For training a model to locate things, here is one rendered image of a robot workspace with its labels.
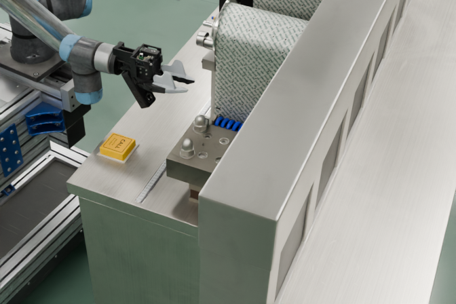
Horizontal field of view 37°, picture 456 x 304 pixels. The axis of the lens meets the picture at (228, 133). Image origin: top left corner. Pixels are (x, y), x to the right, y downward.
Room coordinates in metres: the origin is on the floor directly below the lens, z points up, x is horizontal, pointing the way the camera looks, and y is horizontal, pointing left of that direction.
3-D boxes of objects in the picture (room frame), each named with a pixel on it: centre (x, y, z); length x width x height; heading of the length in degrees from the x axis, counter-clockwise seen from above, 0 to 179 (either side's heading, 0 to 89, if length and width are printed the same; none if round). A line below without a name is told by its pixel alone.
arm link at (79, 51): (1.49, 0.39, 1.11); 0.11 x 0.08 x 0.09; 69
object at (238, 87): (1.31, -0.07, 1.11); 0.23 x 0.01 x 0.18; 69
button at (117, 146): (1.34, 0.29, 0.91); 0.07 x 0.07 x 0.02; 69
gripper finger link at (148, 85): (1.39, 0.19, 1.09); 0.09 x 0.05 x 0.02; 60
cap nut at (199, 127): (1.29, 0.07, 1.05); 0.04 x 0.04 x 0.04
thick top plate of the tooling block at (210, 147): (1.18, -0.07, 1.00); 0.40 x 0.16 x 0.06; 69
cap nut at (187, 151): (1.20, 0.09, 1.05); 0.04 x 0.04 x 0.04
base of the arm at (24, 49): (1.91, 0.66, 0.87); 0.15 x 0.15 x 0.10
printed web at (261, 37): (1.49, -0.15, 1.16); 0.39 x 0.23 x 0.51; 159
